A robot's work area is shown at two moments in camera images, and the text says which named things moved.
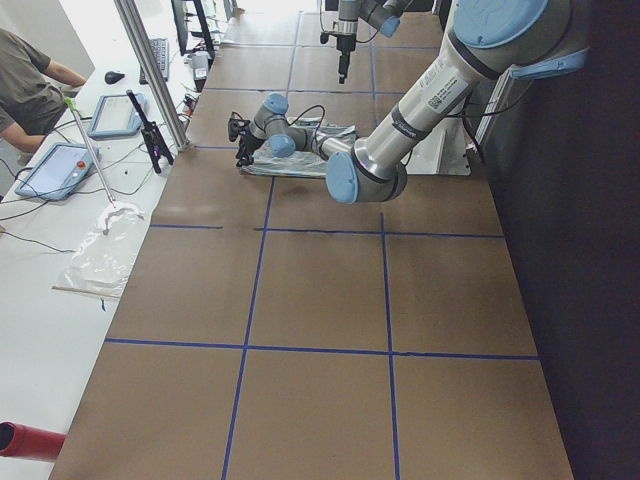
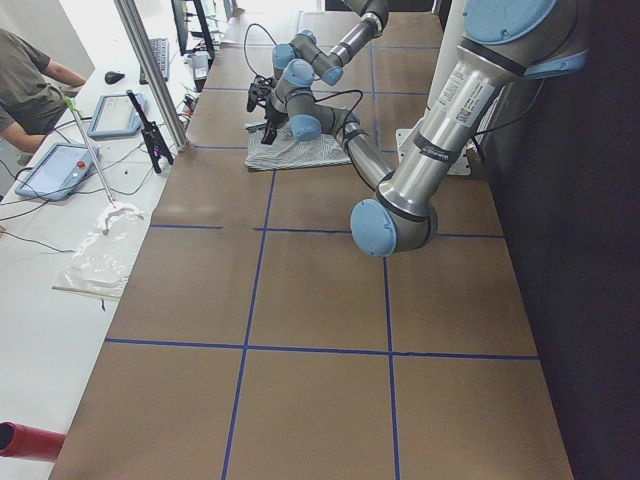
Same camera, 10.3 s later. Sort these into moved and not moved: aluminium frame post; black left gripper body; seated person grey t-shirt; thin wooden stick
Moved: black left gripper body
Not moved: thin wooden stick; seated person grey t-shirt; aluminium frame post
